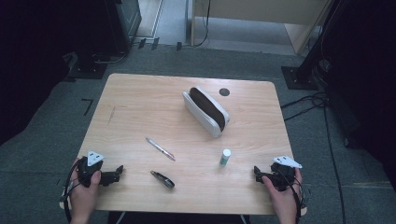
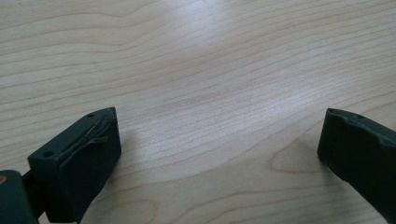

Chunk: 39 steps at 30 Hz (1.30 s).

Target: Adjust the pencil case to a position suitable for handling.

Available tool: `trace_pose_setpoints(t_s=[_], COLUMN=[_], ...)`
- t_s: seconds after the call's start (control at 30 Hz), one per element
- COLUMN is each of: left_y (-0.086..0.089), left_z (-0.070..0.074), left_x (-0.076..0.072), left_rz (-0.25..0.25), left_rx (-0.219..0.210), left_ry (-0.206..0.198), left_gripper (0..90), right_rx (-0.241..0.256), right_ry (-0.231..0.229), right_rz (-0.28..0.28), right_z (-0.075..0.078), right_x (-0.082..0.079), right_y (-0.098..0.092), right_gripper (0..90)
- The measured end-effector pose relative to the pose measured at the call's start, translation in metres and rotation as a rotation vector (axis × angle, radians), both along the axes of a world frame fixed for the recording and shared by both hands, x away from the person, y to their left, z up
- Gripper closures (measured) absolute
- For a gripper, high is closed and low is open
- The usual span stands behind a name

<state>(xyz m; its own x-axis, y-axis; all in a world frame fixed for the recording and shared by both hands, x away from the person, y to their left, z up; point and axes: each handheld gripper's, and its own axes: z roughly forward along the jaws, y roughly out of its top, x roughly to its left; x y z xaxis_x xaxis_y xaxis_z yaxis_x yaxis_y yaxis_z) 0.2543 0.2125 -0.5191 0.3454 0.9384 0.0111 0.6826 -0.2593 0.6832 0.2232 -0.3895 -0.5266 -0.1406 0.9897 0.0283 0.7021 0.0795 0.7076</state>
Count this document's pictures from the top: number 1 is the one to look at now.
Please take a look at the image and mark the black hanging cable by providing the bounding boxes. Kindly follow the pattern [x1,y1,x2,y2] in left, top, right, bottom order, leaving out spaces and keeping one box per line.
[191,0,212,49]

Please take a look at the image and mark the dark monitor cabinet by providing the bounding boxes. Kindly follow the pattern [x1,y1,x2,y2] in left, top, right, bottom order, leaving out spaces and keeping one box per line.
[106,0,143,54]

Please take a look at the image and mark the black floor cables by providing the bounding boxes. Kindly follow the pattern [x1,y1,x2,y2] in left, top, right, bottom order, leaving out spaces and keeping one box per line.
[279,91,348,224]

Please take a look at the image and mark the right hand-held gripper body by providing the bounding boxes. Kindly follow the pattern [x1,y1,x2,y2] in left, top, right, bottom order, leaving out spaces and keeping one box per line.
[269,155,304,192]

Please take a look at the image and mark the person's left hand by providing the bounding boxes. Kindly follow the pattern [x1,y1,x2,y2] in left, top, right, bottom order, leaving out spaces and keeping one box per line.
[68,157,103,218]

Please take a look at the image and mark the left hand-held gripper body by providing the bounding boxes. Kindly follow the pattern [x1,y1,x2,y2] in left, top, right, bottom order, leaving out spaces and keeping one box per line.
[77,150,106,189]

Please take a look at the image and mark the silver pen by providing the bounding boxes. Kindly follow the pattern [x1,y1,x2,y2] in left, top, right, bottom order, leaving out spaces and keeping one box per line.
[145,136,177,162]

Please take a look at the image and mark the light wooden furniture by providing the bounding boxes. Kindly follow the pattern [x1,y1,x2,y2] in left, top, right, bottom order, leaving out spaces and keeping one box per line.
[190,0,332,56]

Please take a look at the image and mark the person's dark clothing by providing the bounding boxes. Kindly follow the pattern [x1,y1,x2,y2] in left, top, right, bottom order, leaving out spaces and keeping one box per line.
[106,210,252,224]

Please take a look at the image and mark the white pencil case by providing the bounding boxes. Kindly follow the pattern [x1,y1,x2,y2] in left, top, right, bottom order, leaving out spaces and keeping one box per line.
[182,86,231,139]

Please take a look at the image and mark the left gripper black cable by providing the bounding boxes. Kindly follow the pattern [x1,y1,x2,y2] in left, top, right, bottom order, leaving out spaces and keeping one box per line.
[59,158,82,224]

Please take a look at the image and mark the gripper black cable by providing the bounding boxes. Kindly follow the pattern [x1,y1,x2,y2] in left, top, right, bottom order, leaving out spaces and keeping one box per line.
[278,170,308,222]
[59,158,82,224]

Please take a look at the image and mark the black stand with base plate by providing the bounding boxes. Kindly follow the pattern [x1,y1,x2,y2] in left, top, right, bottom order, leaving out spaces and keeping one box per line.
[64,0,125,80]
[280,0,347,91]

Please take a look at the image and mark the person's right hand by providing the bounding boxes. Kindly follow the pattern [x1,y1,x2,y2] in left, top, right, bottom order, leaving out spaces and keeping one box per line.
[261,169,304,220]

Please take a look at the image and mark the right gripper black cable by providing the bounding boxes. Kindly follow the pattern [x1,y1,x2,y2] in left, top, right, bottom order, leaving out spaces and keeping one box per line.
[278,170,308,222]

